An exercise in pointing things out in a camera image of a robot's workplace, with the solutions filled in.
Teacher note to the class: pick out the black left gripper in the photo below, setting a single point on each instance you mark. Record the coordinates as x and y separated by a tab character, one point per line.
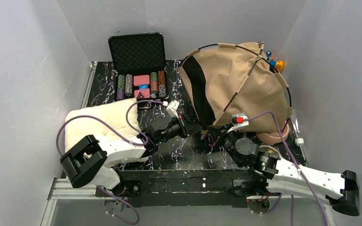
183	126

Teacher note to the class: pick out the clear plastic water bottle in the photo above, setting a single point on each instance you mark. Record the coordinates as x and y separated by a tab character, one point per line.
296	129

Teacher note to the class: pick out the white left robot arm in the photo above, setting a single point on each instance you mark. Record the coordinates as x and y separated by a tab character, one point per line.
84	163

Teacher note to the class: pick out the pink double pet bowl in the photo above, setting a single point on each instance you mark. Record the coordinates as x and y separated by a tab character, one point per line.
271	138

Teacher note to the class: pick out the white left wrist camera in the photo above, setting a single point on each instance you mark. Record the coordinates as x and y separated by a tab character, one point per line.
171	108

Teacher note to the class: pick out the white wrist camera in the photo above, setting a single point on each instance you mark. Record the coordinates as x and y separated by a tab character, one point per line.
171	108
239	121

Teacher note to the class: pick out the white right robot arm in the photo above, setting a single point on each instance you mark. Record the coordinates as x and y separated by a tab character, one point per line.
271	173

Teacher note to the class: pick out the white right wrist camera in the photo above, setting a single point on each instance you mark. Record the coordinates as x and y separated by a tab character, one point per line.
239	121

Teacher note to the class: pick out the steel bowl near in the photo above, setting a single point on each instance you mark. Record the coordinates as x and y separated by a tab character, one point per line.
269	149

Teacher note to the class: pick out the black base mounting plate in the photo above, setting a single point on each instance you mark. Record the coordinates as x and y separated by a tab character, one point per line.
143	188

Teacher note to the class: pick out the black poker chip case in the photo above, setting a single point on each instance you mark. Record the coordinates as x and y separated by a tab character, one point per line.
139	62

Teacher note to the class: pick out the colourful toy block car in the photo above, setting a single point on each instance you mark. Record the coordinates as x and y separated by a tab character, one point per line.
275	65

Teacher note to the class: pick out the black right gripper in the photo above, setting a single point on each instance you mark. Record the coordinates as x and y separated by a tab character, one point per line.
219	135

